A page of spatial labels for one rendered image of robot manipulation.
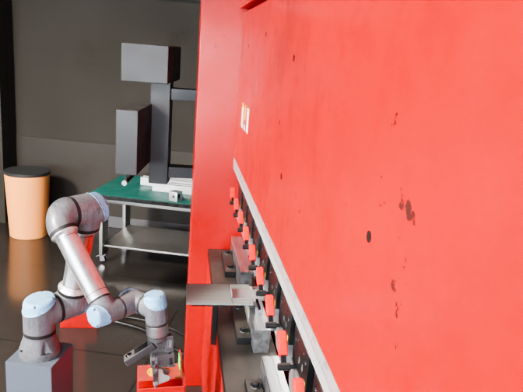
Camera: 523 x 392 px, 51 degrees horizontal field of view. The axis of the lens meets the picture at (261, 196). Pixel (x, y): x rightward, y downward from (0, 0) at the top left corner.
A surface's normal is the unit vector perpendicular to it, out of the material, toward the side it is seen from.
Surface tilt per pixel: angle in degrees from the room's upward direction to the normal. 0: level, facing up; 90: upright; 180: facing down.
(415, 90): 90
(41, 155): 90
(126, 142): 90
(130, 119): 90
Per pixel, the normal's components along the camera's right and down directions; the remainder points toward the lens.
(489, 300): -0.99, -0.04
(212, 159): 0.14, 0.26
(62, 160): -0.11, 0.24
